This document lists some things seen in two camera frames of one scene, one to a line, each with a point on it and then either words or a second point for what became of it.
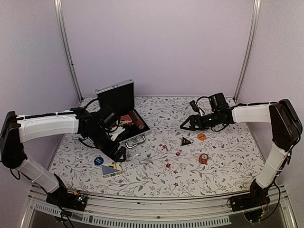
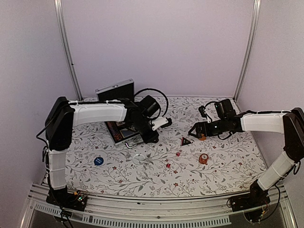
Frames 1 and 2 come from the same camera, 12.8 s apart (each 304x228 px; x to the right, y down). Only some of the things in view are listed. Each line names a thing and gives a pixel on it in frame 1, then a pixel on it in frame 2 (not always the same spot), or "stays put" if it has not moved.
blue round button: [99, 161] stays put
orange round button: [201, 137] stays put
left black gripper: [116, 158] → [151, 138]
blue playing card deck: [110, 170] → [126, 133]
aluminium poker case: [131, 129] stays put
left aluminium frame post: [58, 8] stays put
